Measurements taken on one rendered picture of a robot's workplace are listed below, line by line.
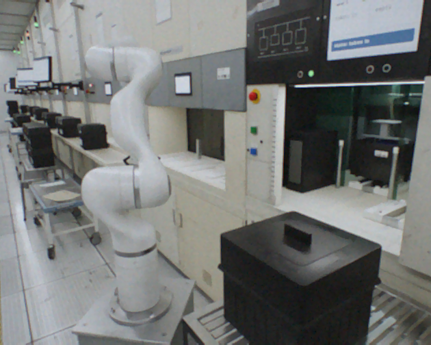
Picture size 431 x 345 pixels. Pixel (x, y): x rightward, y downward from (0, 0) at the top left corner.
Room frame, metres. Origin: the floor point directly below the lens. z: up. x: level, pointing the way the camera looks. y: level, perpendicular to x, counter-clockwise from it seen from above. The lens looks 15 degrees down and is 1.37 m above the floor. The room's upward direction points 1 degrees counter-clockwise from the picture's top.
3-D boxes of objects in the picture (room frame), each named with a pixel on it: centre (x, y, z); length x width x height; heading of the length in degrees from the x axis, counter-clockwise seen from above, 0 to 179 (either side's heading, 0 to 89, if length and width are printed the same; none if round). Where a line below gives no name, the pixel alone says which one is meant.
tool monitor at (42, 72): (3.72, 1.76, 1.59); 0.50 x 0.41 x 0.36; 125
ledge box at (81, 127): (3.39, 1.34, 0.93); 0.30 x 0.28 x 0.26; 32
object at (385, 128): (1.55, -0.85, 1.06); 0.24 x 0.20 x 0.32; 35
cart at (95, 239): (2.92, 1.52, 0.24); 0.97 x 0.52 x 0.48; 37
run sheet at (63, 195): (2.76, 1.44, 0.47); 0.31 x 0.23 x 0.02; 56
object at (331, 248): (0.71, -0.20, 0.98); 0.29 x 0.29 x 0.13; 34
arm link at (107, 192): (0.81, 0.27, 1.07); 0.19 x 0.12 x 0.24; 100
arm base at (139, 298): (0.82, 0.23, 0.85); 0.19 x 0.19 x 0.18
